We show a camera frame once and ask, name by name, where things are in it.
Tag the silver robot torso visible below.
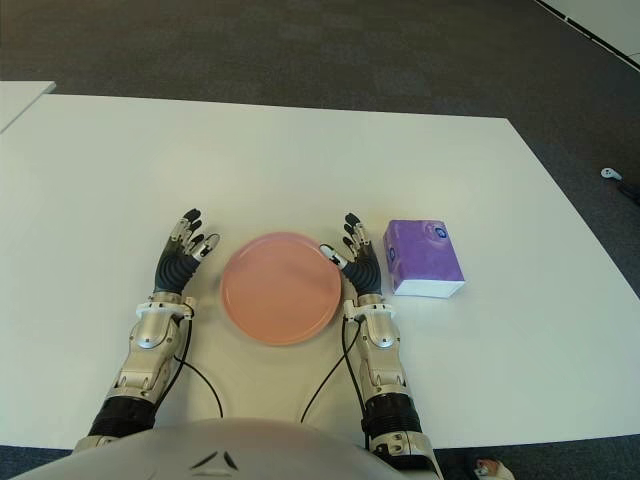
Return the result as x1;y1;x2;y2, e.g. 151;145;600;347
22;417;406;480

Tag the pink round plate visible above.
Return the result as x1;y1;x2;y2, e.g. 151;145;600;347
219;230;344;347

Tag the purple tissue paper pack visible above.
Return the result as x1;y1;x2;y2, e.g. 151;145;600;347
382;218;467;300

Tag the white neighbouring table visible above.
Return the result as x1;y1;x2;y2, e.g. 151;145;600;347
0;80;57;134

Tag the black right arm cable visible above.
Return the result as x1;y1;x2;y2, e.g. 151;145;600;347
299;313;372;451

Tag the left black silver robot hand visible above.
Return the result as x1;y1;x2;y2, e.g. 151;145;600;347
152;207;222;297

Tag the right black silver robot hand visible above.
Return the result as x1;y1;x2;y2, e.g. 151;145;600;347
318;211;385;297

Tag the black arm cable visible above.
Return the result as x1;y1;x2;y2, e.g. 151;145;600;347
299;313;372;451
172;298;225;419

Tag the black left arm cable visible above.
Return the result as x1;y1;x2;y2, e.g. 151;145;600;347
172;298;225;419

